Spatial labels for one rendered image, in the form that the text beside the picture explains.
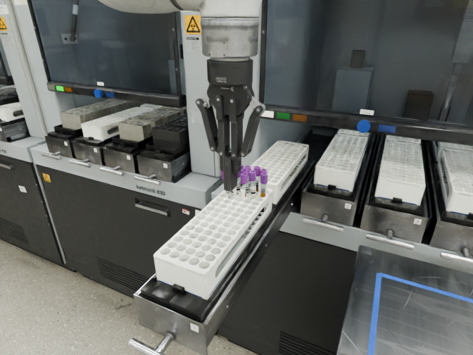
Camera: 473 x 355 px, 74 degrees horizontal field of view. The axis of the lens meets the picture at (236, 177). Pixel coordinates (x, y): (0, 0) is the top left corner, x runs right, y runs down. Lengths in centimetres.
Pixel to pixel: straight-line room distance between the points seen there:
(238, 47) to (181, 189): 62
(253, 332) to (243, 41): 102
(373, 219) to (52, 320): 143
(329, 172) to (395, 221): 19
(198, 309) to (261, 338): 77
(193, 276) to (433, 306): 36
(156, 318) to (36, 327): 123
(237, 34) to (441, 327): 50
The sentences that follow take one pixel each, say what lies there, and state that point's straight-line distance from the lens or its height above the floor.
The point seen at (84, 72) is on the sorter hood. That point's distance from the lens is 127.
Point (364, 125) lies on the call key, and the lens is 80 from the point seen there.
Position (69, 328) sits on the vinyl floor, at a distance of 169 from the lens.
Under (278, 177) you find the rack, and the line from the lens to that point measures 77.
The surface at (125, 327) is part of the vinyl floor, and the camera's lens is 161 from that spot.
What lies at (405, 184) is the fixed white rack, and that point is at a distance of 83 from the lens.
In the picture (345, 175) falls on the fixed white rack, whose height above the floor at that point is 86.
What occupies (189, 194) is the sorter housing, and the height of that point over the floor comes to 71.
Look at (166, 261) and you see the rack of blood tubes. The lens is 52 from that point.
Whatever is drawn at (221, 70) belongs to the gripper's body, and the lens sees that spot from 51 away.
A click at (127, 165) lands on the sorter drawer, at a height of 76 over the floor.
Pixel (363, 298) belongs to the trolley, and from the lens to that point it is 55.
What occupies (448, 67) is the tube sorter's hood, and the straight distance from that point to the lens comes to 81.
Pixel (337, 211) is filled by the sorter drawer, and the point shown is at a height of 77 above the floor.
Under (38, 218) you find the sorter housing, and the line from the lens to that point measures 178.
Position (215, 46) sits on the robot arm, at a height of 117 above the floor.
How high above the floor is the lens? 120
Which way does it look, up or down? 26 degrees down
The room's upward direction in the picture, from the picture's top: straight up
